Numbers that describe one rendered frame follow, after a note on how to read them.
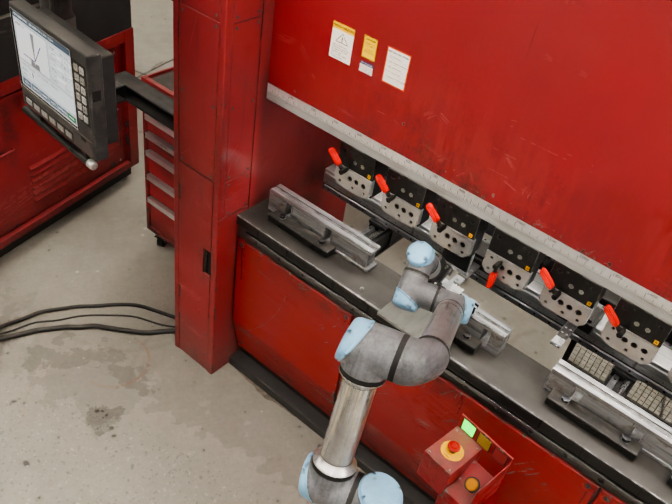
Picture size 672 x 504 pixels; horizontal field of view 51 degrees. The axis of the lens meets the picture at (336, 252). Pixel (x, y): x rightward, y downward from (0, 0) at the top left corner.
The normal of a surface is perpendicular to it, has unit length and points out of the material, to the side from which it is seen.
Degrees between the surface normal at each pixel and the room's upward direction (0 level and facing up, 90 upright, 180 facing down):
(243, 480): 0
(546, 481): 90
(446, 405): 90
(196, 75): 90
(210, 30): 90
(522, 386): 0
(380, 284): 0
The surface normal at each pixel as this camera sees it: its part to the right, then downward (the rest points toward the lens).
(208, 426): 0.14, -0.76
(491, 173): -0.63, 0.43
